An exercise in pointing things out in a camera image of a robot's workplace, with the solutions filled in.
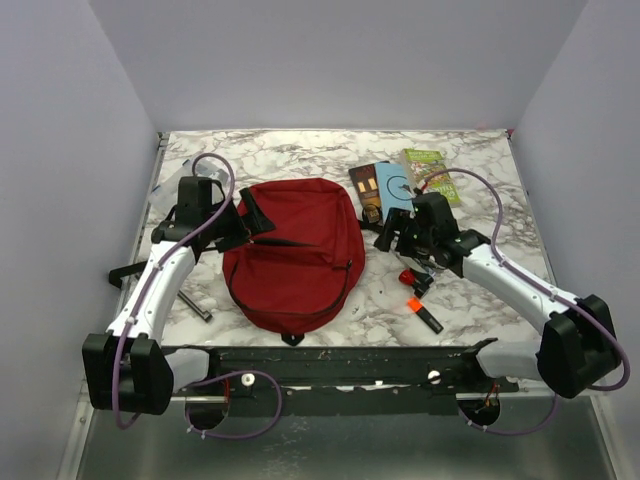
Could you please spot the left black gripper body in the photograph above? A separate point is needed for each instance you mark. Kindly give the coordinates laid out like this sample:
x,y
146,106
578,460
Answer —
x,y
229,229

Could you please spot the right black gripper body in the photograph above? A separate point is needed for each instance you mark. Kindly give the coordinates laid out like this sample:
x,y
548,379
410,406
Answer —
x,y
416,240

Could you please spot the grey black stapler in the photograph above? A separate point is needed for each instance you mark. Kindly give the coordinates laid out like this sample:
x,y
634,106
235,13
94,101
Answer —
x,y
420,262

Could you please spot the red and black small tool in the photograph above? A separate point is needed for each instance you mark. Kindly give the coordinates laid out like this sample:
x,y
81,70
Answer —
x,y
419,282

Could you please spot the red student backpack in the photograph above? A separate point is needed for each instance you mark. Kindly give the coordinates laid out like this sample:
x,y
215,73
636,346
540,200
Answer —
x,y
296,279

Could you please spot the orange black highlighter marker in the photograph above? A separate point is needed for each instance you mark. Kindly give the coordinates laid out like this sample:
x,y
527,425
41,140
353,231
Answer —
x,y
424,315

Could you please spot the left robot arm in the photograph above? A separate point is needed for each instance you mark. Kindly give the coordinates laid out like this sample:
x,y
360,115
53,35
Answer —
x,y
125,367

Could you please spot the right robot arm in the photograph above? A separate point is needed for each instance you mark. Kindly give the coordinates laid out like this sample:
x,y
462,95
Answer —
x,y
577,345

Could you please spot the clear plastic storage box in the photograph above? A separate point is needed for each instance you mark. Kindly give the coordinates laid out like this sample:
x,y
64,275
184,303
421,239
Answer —
x,y
166,190

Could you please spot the light blue book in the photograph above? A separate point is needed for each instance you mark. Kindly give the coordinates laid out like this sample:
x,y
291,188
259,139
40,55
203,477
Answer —
x,y
394,187

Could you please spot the green illustrated book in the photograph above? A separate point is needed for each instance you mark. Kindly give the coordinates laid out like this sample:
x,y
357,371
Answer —
x,y
420,163

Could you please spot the dark brown book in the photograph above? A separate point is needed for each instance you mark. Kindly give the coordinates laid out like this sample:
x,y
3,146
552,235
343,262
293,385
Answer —
x,y
364,180

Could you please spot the black metal bracket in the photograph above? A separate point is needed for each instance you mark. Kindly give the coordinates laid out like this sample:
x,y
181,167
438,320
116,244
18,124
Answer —
x,y
206,316

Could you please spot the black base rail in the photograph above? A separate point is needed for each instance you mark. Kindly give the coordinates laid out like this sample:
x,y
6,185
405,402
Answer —
x,y
343,381

